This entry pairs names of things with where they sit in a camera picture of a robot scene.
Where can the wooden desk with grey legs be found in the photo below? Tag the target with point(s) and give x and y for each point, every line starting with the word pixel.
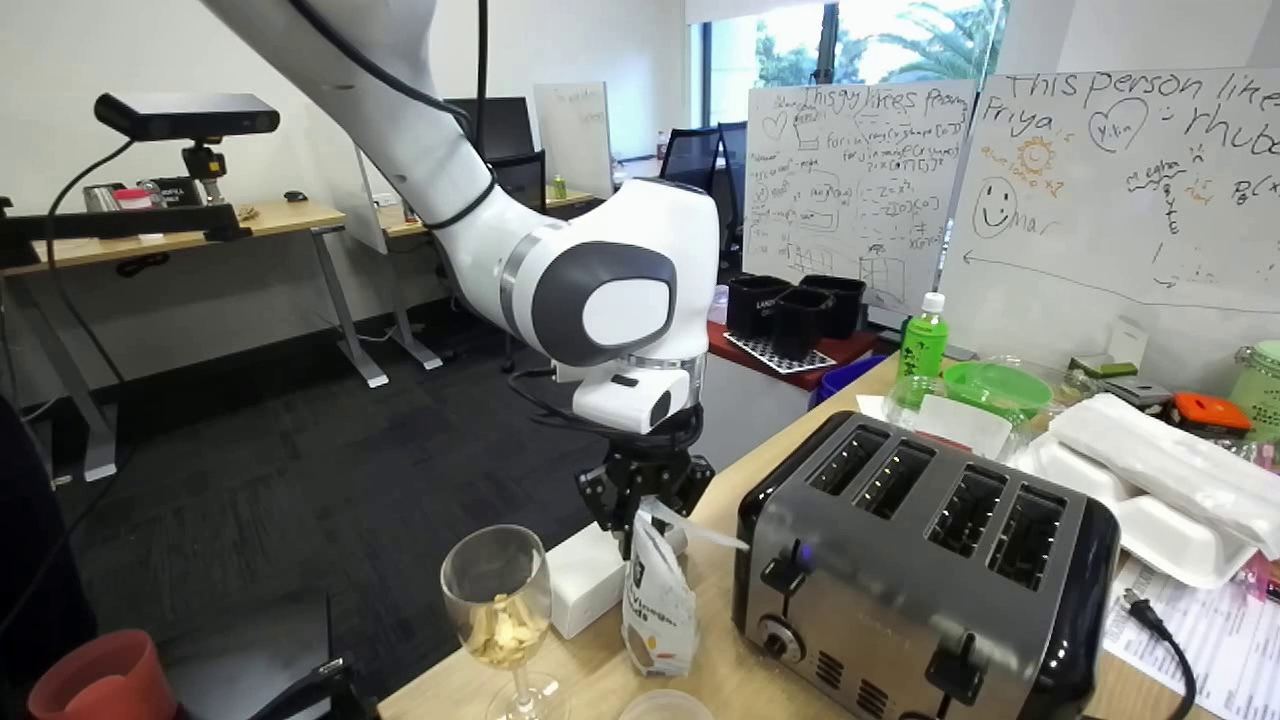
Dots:
pixel 163 240

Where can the white flat plate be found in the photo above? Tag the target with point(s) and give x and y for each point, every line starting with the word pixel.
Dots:
pixel 955 423

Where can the green white packet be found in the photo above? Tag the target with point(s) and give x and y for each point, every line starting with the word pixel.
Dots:
pixel 1100 371

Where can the white franka robot arm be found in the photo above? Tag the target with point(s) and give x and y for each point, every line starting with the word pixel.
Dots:
pixel 442 172

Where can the printed paper sheet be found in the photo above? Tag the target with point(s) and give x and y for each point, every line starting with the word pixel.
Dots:
pixel 1226 640

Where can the small whiteboard with writing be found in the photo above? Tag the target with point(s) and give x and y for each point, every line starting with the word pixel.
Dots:
pixel 854 185

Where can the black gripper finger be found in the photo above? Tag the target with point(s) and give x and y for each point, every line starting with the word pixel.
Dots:
pixel 607 507
pixel 695 486

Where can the clear round plastic lid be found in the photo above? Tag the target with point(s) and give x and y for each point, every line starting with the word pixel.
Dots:
pixel 667 707

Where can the white cabinet with red top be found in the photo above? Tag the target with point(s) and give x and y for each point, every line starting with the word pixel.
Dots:
pixel 800 361

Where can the white snack bag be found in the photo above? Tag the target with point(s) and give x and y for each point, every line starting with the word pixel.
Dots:
pixel 656 602

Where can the wine glass with yellow liquid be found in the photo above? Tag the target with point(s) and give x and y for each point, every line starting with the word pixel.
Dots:
pixel 498 605

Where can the white styrofoam container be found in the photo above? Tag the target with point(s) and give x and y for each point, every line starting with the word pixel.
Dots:
pixel 1173 486

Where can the large whiteboard with smiley drawing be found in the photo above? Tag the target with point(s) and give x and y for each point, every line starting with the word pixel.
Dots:
pixel 1134 201

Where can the white rectangular box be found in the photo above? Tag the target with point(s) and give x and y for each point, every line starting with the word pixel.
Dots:
pixel 584 582

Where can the black blue office chair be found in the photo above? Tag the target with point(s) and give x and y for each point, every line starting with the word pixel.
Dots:
pixel 695 154

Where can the black plastic pot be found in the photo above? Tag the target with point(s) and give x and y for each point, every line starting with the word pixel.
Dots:
pixel 754 306
pixel 800 321
pixel 840 300

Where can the red plastic cup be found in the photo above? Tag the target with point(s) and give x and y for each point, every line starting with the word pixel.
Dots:
pixel 106 683

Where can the orange tool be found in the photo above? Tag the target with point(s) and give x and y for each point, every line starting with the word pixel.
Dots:
pixel 1211 408

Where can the silver black four-slot toaster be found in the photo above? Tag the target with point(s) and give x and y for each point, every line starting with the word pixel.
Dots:
pixel 920 574

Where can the green drink bottle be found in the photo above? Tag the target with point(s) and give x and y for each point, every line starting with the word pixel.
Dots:
pixel 920 351

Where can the black stereo camera on stand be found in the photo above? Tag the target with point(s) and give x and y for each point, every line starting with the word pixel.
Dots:
pixel 187 113

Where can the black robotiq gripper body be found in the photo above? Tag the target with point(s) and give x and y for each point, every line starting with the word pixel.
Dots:
pixel 654 446

